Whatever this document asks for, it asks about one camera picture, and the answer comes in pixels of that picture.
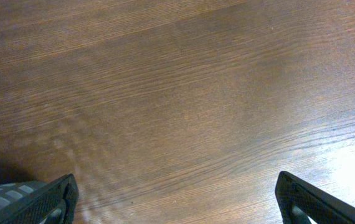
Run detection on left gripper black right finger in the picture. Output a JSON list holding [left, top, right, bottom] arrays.
[[275, 171, 355, 224]]

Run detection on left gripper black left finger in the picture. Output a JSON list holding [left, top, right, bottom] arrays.
[[0, 174, 79, 224]]

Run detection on grey plastic mesh basket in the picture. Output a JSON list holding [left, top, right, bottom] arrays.
[[0, 180, 47, 210]]

